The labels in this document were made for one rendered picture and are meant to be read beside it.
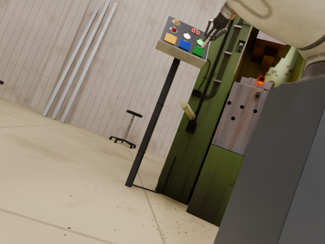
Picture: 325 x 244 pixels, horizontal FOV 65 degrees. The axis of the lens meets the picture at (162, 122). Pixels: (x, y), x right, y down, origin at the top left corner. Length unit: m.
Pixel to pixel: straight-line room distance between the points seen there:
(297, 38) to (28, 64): 5.60
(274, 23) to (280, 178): 0.30
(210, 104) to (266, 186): 1.45
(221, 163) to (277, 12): 1.27
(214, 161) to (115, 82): 4.18
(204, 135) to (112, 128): 3.81
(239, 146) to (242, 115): 0.20
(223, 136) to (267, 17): 1.23
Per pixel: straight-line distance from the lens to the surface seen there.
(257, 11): 0.57
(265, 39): 1.98
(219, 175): 1.72
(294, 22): 0.58
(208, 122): 1.94
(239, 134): 1.73
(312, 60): 0.66
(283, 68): 2.44
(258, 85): 1.86
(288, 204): 0.51
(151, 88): 5.64
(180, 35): 1.82
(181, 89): 5.77
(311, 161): 0.51
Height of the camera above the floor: 0.39
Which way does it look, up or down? 3 degrees up
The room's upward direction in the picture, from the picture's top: 21 degrees clockwise
